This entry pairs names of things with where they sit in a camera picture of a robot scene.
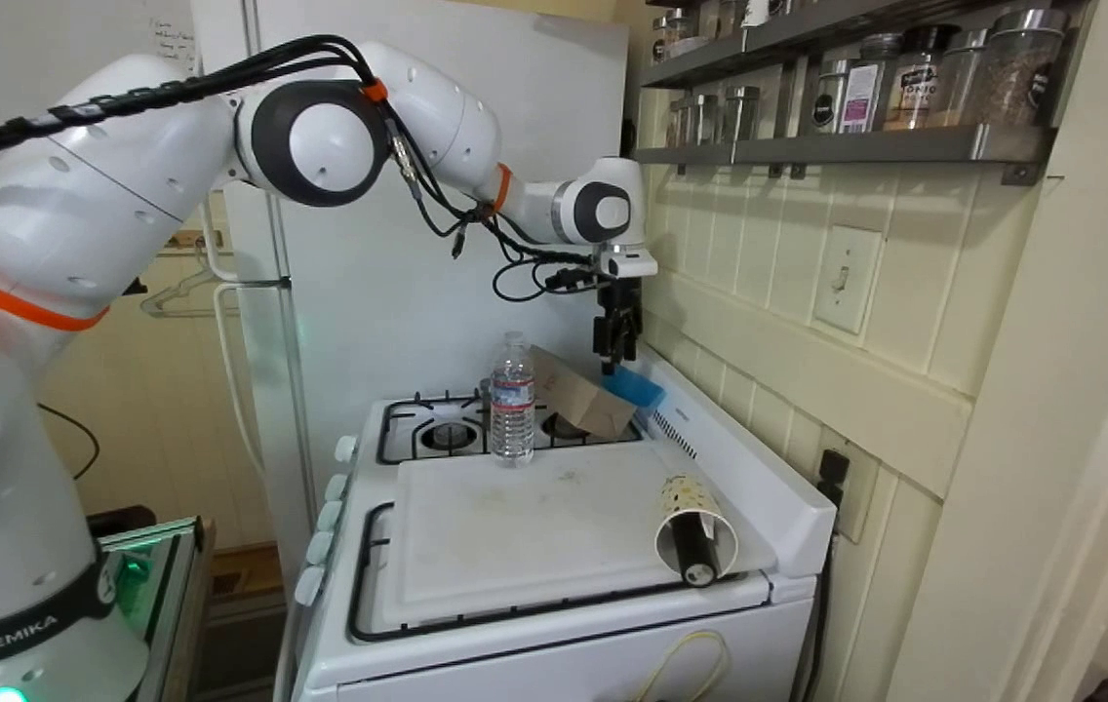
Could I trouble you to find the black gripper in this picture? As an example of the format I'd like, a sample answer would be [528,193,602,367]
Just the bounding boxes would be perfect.
[589,273,649,383]

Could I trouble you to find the blue plastic bowl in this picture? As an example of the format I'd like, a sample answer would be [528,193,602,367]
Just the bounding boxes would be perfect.
[602,362,671,413]

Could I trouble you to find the clear plastic water bottle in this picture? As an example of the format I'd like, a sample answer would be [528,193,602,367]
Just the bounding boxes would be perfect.
[484,328,541,468]

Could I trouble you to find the round stove burner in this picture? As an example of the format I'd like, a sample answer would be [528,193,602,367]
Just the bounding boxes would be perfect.
[418,417,488,460]

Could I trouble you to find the white plastic cutting board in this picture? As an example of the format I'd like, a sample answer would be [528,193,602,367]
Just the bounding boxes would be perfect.
[387,438,782,627]

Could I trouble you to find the white refrigerator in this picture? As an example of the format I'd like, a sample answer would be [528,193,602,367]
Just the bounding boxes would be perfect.
[189,0,634,526]

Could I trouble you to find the white gas stove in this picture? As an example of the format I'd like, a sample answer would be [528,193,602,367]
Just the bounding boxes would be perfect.
[269,340,842,702]

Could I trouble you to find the metal spice rack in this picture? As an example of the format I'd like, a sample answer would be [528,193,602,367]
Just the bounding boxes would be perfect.
[627,0,1093,185]

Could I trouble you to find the pink label spice jar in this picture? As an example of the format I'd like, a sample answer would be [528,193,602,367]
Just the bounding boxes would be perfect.
[838,55,891,140]

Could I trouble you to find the large glass spice jar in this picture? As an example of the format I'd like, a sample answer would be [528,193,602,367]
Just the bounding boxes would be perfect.
[977,5,1072,131]
[882,19,977,136]

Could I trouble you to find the robot control box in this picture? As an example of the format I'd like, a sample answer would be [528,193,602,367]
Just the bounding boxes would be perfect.
[82,512,214,702]

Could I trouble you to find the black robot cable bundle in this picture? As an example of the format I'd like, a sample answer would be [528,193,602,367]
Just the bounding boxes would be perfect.
[0,31,609,308]

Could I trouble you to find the white light switch plate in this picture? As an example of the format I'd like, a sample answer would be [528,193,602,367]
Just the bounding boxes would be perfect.
[813,222,886,340]

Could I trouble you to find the black power cord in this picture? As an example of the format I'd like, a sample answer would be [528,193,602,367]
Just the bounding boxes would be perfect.
[795,449,856,702]

